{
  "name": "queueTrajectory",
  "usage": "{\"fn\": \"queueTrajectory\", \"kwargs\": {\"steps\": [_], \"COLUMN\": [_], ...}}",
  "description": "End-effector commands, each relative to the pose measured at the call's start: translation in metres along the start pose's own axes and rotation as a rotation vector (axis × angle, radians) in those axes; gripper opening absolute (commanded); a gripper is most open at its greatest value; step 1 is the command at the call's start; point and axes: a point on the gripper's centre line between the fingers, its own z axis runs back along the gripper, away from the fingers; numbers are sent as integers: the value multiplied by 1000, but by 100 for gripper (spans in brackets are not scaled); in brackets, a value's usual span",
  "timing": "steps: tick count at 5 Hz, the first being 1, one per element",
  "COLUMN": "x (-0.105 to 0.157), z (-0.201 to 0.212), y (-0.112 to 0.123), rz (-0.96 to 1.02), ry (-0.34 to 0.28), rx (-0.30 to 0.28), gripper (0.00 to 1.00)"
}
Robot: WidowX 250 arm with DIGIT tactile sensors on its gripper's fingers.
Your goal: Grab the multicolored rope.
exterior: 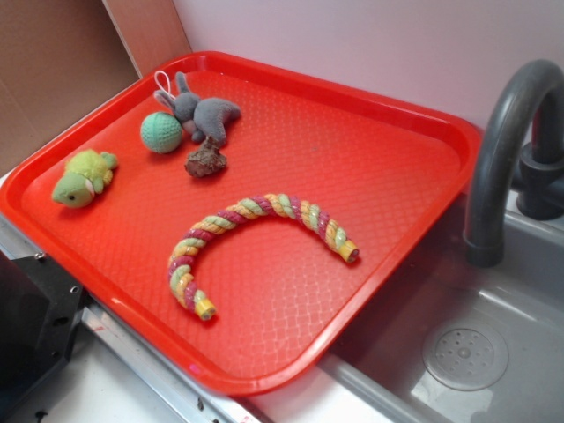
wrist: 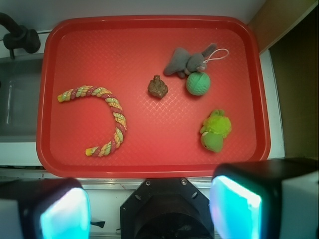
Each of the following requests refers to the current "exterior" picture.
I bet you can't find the brown pine cone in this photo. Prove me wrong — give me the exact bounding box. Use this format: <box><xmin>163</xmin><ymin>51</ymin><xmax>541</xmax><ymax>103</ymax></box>
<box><xmin>184</xmin><ymin>137</ymin><xmax>227</xmax><ymax>178</ymax></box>

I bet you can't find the round sink drain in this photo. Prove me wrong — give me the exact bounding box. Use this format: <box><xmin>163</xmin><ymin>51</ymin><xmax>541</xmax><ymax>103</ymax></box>
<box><xmin>422</xmin><ymin>319</ymin><xmax>509</xmax><ymax>391</ymax></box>

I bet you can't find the grey sink basin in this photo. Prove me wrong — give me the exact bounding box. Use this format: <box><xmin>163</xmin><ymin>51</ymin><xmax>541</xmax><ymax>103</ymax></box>
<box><xmin>320</xmin><ymin>197</ymin><xmax>563</xmax><ymax>422</ymax></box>

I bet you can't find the brown cardboard panel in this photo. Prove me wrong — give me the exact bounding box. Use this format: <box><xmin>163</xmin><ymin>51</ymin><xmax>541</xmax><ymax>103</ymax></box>
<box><xmin>1</xmin><ymin>1</ymin><xmax>191</xmax><ymax>174</ymax></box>

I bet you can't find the green plush turtle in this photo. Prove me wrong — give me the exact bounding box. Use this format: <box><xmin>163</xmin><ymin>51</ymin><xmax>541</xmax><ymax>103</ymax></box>
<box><xmin>51</xmin><ymin>150</ymin><xmax>118</xmax><ymax>209</ymax></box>

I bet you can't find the green textured ball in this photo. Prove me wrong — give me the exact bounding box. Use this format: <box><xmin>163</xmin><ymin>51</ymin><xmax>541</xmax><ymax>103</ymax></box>
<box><xmin>140</xmin><ymin>112</ymin><xmax>182</xmax><ymax>154</ymax></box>

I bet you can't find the grey sink faucet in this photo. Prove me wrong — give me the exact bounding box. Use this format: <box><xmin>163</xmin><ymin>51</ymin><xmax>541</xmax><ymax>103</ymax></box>
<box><xmin>464</xmin><ymin>59</ymin><xmax>563</xmax><ymax>267</ymax></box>

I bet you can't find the multicolored twisted rope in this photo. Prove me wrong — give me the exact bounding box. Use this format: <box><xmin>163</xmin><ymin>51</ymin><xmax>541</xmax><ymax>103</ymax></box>
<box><xmin>167</xmin><ymin>192</ymin><xmax>360</xmax><ymax>323</ymax></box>

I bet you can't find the red plastic tray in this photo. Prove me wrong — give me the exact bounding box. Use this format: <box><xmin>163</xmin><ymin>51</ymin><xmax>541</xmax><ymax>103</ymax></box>
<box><xmin>1</xmin><ymin>52</ymin><xmax>481</xmax><ymax>397</ymax></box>

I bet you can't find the grey plush bunny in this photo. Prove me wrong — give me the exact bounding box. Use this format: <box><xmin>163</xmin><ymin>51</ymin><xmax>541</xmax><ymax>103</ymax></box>
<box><xmin>153</xmin><ymin>72</ymin><xmax>241</xmax><ymax>147</ymax></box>

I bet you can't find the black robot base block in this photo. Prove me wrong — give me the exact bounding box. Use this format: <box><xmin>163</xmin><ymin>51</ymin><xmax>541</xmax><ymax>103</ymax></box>
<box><xmin>1</xmin><ymin>255</ymin><xmax>85</xmax><ymax>421</ymax></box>

